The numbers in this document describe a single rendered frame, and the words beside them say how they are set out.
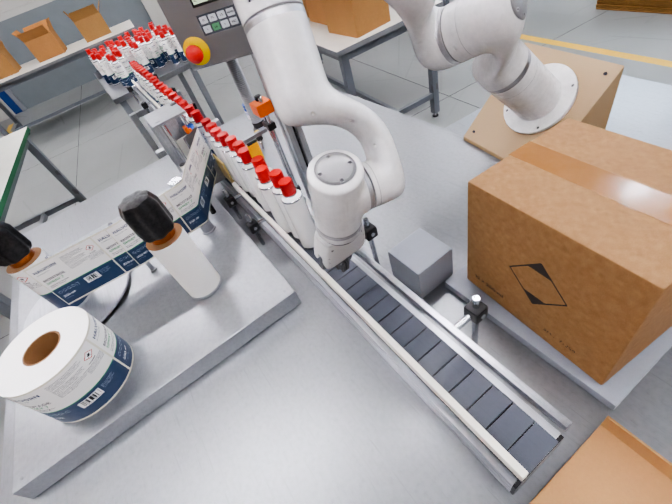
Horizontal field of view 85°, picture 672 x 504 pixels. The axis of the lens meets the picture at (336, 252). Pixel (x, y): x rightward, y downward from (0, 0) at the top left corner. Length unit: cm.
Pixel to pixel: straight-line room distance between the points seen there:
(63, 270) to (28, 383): 33
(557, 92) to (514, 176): 53
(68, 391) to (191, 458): 28
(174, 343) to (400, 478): 57
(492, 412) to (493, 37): 69
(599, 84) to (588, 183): 53
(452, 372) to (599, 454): 23
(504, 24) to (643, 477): 78
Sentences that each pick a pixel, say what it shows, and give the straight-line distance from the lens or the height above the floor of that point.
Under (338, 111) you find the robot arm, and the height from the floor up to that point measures 129.
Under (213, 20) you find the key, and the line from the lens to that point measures 97.
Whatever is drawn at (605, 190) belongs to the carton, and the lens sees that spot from 66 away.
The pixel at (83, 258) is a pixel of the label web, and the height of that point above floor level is 102.
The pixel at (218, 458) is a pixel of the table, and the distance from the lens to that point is 83.
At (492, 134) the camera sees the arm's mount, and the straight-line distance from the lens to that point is 124.
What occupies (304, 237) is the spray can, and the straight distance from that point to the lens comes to 92.
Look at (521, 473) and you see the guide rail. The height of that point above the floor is 91.
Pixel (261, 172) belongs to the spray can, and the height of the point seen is 108.
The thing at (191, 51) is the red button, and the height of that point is 133.
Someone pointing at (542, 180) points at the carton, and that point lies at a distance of 66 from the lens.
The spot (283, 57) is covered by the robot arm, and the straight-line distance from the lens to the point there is 55.
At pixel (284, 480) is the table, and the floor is 83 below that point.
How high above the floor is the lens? 153
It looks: 45 degrees down
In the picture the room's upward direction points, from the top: 21 degrees counter-clockwise
